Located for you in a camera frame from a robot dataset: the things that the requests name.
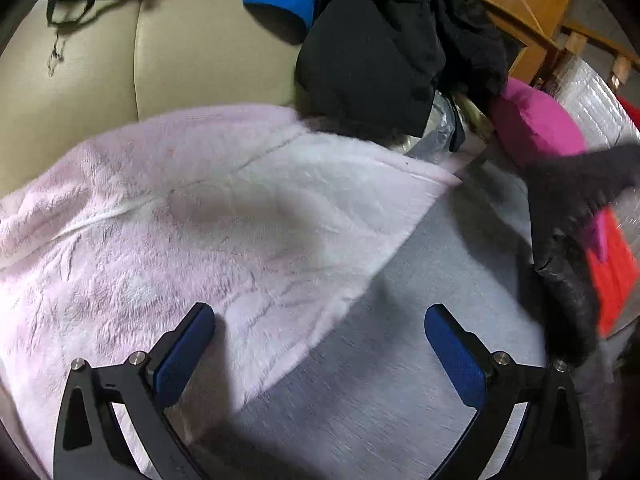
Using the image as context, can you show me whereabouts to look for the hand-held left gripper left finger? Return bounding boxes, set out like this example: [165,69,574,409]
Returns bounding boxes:
[52,302,217,480]

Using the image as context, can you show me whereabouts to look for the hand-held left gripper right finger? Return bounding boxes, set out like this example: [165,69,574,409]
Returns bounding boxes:
[424,303,588,480]

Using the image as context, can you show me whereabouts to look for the black puffer jacket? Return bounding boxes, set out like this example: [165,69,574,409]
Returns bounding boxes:
[520,142,640,366]

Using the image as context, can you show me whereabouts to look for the pile of black clothes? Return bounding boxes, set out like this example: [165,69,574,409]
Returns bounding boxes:
[295,0,508,138]

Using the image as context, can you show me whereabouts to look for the grey bed sheet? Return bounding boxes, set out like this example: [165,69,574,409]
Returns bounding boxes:
[165,160,621,480]

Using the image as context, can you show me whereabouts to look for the pink fleece blanket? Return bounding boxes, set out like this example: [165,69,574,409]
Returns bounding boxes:
[0,104,461,480]

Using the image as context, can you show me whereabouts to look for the red cushion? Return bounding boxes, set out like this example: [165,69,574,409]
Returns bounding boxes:
[585,207,638,336]

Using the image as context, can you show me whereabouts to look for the clear plastic bag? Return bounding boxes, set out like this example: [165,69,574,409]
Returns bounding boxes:
[405,90,468,161]

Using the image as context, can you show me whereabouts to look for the pink cushion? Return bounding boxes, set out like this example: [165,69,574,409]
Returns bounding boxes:
[487,77,588,168]

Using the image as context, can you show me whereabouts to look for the beige leather sofa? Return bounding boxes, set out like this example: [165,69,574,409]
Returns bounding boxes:
[0,0,311,196]

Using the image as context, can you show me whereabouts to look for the silver foil insulation mat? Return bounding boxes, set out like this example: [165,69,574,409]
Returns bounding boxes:
[550,55,640,241]

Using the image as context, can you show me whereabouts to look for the wooden rail frame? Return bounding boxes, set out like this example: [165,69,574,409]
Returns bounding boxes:
[560,20,640,86]

